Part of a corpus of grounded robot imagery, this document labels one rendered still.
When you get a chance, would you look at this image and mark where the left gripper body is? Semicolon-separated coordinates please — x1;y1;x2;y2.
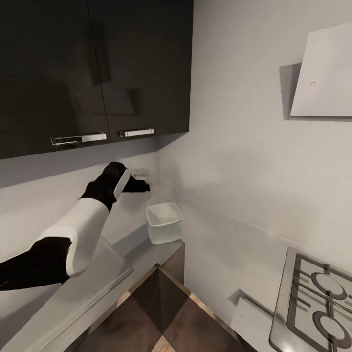
123;178;146;193

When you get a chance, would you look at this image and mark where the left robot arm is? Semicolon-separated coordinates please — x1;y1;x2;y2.
0;163;151;351

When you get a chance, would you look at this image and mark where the bowl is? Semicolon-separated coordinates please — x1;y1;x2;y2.
146;202;183;228

